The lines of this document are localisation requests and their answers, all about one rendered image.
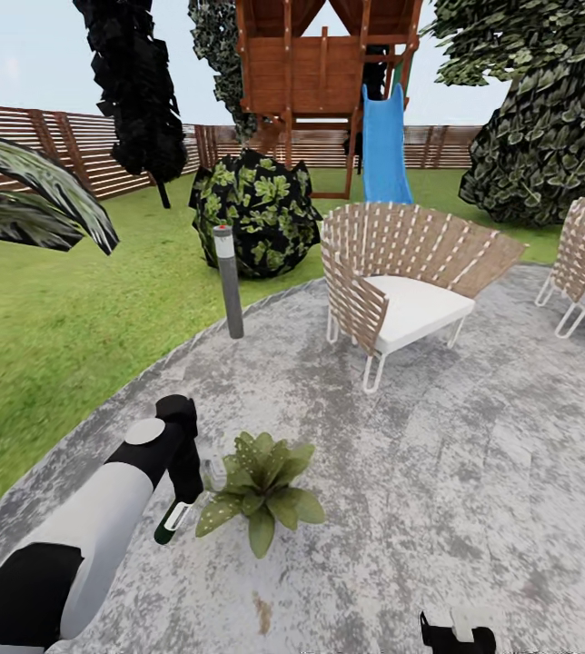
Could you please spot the insectifuge atomizer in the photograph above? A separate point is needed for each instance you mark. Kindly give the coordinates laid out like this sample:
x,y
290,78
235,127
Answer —
x,y
172,521

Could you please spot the pot plant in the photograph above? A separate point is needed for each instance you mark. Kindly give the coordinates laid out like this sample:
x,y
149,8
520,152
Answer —
x,y
257,488

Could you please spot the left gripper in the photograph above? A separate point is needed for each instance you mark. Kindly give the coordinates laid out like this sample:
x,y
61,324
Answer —
x,y
186,477

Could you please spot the bush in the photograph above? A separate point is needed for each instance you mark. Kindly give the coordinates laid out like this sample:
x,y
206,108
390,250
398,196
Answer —
x,y
268,206
56,204
528,161

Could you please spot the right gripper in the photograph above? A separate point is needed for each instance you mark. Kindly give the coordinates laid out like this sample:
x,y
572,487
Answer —
x,y
442,640

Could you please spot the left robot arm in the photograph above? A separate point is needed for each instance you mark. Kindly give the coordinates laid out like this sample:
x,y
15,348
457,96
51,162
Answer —
x,y
58,577

